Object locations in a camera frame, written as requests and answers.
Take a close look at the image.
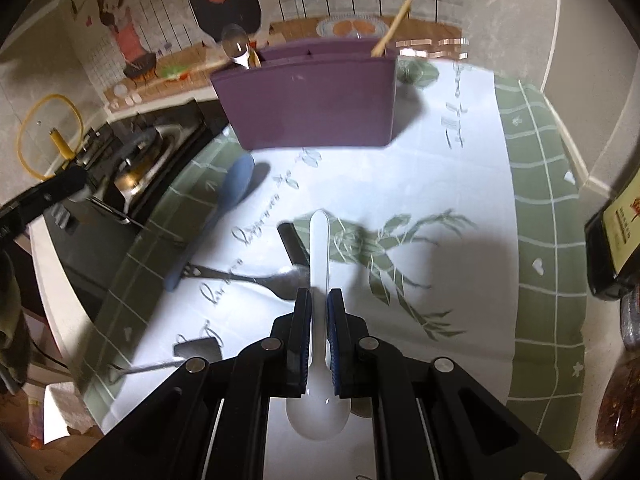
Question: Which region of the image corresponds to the black gas stove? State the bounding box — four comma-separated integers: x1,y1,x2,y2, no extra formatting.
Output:
27,97,233,323

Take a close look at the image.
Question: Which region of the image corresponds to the dark soy sauce bottle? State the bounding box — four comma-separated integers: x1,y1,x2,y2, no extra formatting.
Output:
584,167,640,302

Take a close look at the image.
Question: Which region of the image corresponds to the wooden chopstick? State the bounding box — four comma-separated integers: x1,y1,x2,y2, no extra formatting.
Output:
371,0,413,58

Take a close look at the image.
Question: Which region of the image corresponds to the blue silicone spoon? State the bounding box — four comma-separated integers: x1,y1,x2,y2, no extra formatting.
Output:
162,154,256,293

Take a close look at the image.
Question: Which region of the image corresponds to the yellow lidded chili jar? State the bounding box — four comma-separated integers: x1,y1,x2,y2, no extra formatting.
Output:
595,355,640,451

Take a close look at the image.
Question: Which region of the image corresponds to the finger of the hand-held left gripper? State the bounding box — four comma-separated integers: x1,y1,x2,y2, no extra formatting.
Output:
0,166,92,233

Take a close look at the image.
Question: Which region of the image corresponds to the metal fork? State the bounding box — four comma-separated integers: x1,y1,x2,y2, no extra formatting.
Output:
181,262,273,287

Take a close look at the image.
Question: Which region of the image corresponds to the yellow rimmed glass pot lid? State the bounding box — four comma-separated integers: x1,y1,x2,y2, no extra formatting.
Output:
16,93,85,181

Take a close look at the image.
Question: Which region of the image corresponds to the metal spoon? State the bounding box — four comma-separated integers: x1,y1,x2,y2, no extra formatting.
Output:
221,23,253,68

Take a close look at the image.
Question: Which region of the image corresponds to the orange capped plastic bottle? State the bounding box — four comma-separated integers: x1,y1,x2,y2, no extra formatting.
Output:
619,290,640,352

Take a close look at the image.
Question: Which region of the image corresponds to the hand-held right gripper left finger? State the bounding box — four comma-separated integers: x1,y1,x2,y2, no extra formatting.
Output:
60,287,313,480

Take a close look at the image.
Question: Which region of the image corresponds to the black handled metal utensil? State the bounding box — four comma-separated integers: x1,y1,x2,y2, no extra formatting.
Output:
106,338,222,386

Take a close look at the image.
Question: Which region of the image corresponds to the black handled spoon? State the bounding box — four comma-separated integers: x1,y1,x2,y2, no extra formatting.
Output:
276,221,313,302

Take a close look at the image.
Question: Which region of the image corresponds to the cartoon wall poster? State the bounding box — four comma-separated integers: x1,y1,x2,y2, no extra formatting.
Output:
65,0,471,111

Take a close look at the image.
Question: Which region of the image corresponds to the purple utensil holder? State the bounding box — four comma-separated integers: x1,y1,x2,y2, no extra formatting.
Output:
209,40,398,151

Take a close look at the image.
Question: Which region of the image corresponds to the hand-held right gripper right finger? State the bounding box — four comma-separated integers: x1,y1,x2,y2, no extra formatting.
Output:
326,287,583,480

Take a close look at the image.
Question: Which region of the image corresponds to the white plastic spoon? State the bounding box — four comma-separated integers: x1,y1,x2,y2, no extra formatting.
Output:
285,210,353,442

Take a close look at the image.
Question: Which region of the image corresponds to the green checked deer tablecloth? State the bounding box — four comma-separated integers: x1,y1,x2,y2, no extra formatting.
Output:
82,57,588,480

